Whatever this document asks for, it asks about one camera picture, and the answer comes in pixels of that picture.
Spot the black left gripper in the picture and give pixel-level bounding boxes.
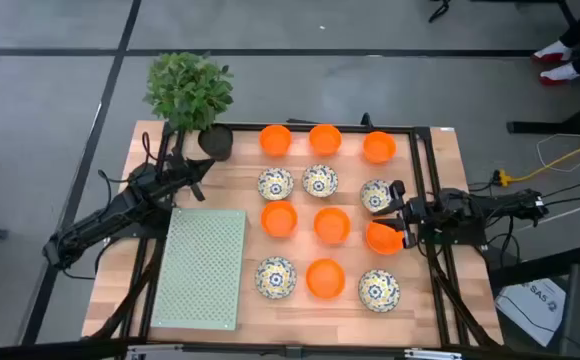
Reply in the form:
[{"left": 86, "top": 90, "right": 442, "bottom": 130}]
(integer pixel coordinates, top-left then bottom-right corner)
[{"left": 162, "top": 157, "right": 217, "bottom": 203}]

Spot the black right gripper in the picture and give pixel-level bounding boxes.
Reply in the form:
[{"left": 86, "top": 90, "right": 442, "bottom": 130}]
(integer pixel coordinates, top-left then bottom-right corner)
[{"left": 372, "top": 179, "right": 439, "bottom": 250}]

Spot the yellow bowl with blue pattern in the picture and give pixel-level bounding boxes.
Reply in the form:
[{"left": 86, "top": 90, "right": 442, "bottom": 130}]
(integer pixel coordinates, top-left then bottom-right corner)
[
  {"left": 357, "top": 268, "right": 402, "bottom": 314},
  {"left": 254, "top": 255, "right": 298, "bottom": 301},
  {"left": 301, "top": 163, "right": 340, "bottom": 199},
  {"left": 256, "top": 166, "right": 295, "bottom": 202},
  {"left": 359, "top": 178, "right": 395, "bottom": 214}
]

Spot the orange plastic bowl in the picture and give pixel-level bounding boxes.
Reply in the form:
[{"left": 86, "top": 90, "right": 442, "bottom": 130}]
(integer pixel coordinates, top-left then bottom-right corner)
[
  {"left": 313, "top": 206, "right": 353, "bottom": 246},
  {"left": 258, "top": 124, "right": 293, "bottom": 158},
  {"left": 362, "top": 130, "right": 398, "bottom": 165},
  {"left": 308, "top": 123, "right": 344, "bottom": 157},
  {"left": 305, "top": 257, "right": 347, "bottom": 301},
  {"left": 260, "top": 200, "right": 299, "bottom": 239},
  {"left": 365, "top": 220, "right": 406, "bottom": 257}
]

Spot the green potted plant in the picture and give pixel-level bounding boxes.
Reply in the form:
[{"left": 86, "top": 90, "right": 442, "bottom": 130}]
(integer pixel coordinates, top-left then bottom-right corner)
[{"left": 142, "top": 49, "right": 236, "bottom": 162}]

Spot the green perforated metal shelf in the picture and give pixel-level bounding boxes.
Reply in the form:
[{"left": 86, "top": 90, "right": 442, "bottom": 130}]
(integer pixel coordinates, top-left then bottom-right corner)
[{"left": 149, "top": 207, "right": 248, "bottom": 332}]

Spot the white paper sheet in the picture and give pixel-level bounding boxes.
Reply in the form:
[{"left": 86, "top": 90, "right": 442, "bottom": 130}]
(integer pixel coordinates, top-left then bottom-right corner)
[{"left": 494, "top": 277, "right": 569, "bottom": 349}]

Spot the black desk foot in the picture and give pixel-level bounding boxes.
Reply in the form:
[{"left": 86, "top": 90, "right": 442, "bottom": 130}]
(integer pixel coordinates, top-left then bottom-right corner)
[{"left": 506, "top": 92, "right": 580, "bottom": 136}]

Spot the person's shoe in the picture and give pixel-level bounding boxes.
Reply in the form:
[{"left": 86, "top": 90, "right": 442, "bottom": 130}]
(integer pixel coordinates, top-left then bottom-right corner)
[
  {"left": 538, "top": 62, "right": 580, "bottom": 86},
  {"left": 532, "top": 39, "right": 574, "bottom": 64}
]

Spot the dark red cable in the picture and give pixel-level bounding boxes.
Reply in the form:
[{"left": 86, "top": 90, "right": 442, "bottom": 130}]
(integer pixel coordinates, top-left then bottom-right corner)
[{"left": 141, "top": 130, "right": 157, "bottom": 164}]

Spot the yellow cable plug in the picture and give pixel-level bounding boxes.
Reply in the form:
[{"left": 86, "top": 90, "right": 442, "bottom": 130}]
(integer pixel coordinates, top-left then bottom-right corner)
[{"left": 492, "top": 168, "right": 516, "bottom": 187}]

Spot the silver metal bracket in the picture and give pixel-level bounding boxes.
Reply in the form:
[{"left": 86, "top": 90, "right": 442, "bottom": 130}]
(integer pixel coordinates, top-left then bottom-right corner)
[
  {"left": 125, "top": 343, "right": 171, "bottom": 360},
  {"left": 403, "top": 348, "right": 464, "bottom": 360}
]

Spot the thin white cable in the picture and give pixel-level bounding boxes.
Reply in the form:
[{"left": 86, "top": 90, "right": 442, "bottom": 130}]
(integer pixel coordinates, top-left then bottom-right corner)
[{"left": 535, "top": 130, "right": 580, "bottom": 174}]

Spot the yellow floor cable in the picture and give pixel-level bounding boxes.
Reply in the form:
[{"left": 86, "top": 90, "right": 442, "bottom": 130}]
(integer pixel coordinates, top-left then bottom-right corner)
[{"left": 512, "top": 132, "right": 580, "bottom": 184}]

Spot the thick white cable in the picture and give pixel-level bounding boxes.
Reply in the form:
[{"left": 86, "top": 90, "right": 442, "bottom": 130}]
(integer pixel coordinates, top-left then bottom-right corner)
[{"left": 517, "top": 192, "right": 580, "bottom": 234}]

